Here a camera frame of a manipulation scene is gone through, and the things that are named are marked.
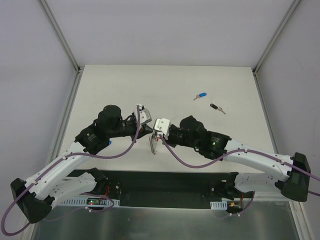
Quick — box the red handled keyring organizer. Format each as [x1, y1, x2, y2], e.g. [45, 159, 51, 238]
[149, 133, 159, 155]

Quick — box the blue tag key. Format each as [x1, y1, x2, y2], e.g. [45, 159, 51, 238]
[193, 92, 207, 101]

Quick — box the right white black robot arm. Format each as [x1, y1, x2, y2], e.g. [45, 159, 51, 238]
[149, 115, 311, 202]

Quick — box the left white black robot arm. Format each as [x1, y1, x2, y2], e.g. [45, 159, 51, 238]
[10, 105, 152, 224]

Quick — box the black tag key right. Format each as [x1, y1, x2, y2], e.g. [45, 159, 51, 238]
[210, 103, 226, 115]

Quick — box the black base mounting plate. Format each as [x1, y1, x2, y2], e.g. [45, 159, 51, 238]
[62, 169, 253, 209]

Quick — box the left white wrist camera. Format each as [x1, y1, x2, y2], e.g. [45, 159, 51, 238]
[134, 104, 152, 126]

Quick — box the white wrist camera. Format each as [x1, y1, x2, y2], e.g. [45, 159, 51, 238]
[134, 104, 152, 126]
[153, 118, 172, 139]

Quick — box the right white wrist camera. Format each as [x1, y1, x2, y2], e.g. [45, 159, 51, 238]
[153, 118, 172, 139]

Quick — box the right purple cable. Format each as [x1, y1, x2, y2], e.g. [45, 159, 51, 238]
[161, 137, 320, 221]

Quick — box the right white cable duct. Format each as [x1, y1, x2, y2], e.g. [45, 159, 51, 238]
[210, 200, 228, 211]

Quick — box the white cable duct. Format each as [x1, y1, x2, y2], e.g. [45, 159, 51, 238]
[59, 196, 120, 208]
[210, 200, 228, 211]

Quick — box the left aluminium frame post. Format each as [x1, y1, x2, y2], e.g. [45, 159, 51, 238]
[37, 0, 82, 74]

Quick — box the aluminium frame post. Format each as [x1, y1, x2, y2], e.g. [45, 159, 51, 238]
[251, 0, 303, 75]
[37, 0, 82, 74]

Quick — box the left white cable duct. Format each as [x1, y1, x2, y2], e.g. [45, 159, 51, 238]
[59, 196, 120, 208]

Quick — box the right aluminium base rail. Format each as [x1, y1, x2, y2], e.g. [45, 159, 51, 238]
[253, 191, 288, 202]

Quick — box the right aluminium frame post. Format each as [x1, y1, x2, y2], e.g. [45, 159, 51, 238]
[251, 0, 303, 75]

